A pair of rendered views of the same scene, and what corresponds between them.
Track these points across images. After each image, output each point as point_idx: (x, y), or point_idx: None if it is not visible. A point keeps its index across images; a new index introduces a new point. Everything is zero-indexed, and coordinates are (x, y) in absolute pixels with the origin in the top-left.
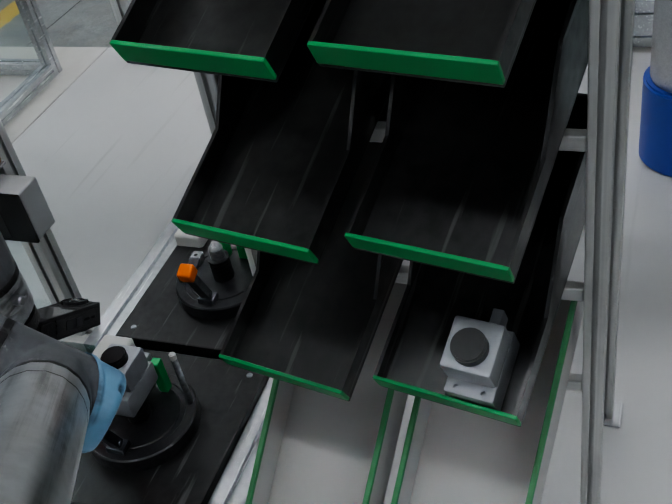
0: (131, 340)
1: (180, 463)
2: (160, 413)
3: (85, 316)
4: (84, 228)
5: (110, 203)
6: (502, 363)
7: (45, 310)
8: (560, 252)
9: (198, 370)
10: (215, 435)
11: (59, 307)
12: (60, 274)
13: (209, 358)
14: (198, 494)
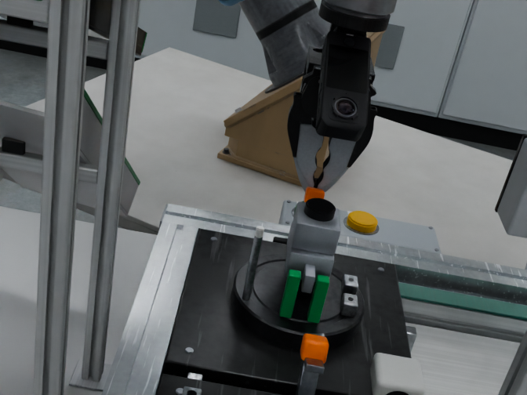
0: (378, 380)
1: (234, 270)
2: (275, 289)
3: (320, 97)
4: None
5: None
6: None
7: (354, 76)
8: None
9: (263, 361)
10: (206, 291)
11: (349, 90)
12: (520, 356)
13: (256, 376)
14: (201, 247)
